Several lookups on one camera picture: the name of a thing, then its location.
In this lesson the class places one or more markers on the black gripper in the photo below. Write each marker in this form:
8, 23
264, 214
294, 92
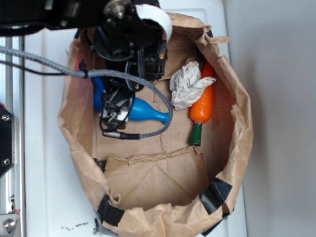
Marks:
117, 98

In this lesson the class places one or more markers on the silver metal rail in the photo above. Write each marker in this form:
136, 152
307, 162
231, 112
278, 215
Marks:
12, 185

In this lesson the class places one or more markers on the blue plastic bottle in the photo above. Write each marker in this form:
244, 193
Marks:
140, 110

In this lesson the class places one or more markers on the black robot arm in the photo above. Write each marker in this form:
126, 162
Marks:
130, 35

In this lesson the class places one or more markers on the orange toy carrot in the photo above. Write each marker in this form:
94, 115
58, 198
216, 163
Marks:
201, 110

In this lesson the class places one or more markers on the crumpled white paper towel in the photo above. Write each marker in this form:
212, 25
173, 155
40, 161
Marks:
188, 84

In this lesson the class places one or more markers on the brown paper bag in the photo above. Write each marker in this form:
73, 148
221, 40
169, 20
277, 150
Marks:
161, 186

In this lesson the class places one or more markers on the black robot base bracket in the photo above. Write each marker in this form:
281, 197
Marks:
6, 140

